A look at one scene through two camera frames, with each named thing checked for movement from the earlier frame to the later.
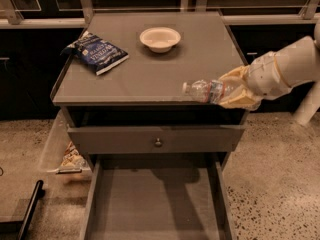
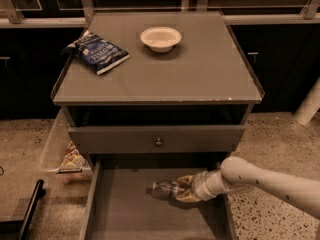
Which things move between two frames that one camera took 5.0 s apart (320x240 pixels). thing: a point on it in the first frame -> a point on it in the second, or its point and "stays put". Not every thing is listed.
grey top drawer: x=154 y=138 stays put
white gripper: x=266 y=74 -> x=199 y=185
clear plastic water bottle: x=212 y=91 -> x=164 y=189
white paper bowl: x=160 y=39 stays put
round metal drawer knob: x=158 y=143 stays put
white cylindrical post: x=310 y=104 stays put
